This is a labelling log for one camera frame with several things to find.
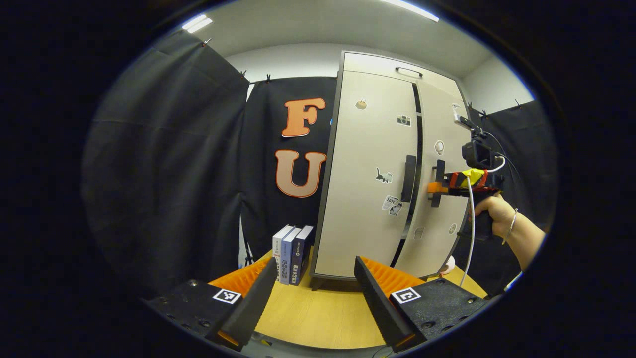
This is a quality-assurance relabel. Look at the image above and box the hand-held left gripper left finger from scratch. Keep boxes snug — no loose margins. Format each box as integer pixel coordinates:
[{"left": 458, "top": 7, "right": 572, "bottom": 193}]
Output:
[{"left": 142, "top": 256, "right": 279, "bottom": 351}]

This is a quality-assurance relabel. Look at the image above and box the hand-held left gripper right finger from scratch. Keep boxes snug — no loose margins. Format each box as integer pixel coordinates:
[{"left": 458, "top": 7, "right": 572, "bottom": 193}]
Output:
[{"left": 354, "top": 256, "right": 490, "bottom": 354}]

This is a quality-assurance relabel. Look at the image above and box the shoe cabinet door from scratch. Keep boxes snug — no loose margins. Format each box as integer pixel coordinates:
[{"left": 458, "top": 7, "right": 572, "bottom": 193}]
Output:
[
  {"left": 390, "top": 80, "right": 473, "bottom": 279},
  {"left": 314, "top": 70, "right": 420, "bottom": 279}
]

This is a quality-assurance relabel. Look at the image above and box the beige double-door shoe cabinet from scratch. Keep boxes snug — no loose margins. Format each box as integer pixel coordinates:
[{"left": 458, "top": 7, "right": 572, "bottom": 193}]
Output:
[{"left": 311, "top": 50, "right": 473, "bottom": 291}]

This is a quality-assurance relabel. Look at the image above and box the light blue book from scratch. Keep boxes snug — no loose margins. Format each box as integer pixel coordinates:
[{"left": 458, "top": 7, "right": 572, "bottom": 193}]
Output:
[{"left": 280, "top": 227, "right": 302, "bottom": 285}]

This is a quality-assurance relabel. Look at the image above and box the dark blue book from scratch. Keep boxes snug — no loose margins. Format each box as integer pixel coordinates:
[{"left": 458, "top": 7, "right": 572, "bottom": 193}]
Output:
[{"left": 291, "top": 225, "right": 315, "bottom": 286}]

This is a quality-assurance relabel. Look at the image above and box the black backdrop cloth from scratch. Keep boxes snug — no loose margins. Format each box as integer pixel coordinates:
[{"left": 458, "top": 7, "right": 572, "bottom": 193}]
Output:
[{"left": 82, "top": 30, "right": 559, "bottom": 299}]

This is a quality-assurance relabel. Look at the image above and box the row of black cloth clips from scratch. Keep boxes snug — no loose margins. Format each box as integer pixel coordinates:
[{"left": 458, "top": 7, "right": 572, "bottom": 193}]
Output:
[{"left": 201, "top": 38, "right": 522, "bottom": 120}]

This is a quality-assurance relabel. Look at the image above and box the black cable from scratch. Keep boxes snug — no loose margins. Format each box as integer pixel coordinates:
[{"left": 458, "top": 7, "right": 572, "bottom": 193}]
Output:
[{"left": 483, "top": 130, "right": 523, "bottom": 199}]

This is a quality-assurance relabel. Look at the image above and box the white cable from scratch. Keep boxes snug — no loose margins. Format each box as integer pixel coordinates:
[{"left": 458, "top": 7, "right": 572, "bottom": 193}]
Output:
[{"left": 458, "top": 156, "right": 506, "bottom": 289}]

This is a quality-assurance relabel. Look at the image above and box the thin silver bracelet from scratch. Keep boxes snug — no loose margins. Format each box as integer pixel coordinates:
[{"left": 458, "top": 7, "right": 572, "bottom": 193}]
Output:
[{"left": 502, "top": 208, "right": 519, "bottom": 245}]

